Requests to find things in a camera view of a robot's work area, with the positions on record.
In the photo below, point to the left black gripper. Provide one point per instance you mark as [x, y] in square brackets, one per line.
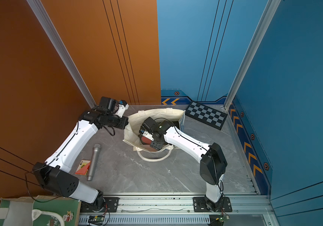
[125, 121]

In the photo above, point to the left green circuit board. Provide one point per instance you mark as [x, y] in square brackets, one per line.
[96, 220]

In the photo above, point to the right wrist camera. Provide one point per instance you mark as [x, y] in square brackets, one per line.
[147, 128]

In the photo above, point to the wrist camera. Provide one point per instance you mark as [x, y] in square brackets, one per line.
[109, 106]
[147, 128]

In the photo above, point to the grey microphone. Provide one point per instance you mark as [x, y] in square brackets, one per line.
[93, 162]

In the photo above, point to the right green circuit board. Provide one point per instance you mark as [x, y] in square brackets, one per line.
[221, 220]

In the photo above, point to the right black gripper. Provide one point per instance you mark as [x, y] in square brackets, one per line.
[156, 146]

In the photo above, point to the red card box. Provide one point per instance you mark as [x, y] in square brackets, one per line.
[83, 167]

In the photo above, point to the green white christmas bag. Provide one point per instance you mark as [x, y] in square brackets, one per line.
[46, 211]

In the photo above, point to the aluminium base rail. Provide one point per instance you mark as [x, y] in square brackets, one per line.
[177, 209]

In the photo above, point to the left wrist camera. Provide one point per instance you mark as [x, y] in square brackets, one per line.
[109, 106]

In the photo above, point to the black grey checkerboard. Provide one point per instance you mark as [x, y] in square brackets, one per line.
[207, 115]

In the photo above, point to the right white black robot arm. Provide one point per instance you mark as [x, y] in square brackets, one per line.
[211, 158]

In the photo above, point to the green circuit board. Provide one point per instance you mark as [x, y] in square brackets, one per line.
[221, 220]
[96, 220]

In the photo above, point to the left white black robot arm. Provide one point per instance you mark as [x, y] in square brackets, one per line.
[54, 174]

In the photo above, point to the cream canvas tote bag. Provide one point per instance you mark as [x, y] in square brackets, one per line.
[165, 118]

